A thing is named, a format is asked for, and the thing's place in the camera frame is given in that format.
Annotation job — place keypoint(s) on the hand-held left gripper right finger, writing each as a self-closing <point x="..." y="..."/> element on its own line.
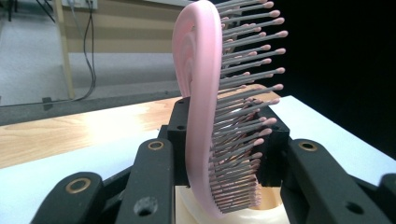
<point x="317" y="186"/>

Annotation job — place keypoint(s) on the light wooden shelf unit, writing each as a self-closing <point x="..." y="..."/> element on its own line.
<point x="130" y="31"/>

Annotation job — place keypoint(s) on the pink hairbrush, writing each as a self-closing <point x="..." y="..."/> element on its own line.
<point x="199" y="93"/>

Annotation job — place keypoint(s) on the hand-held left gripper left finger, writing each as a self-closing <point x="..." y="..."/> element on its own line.
<point x="149" y="186"/>

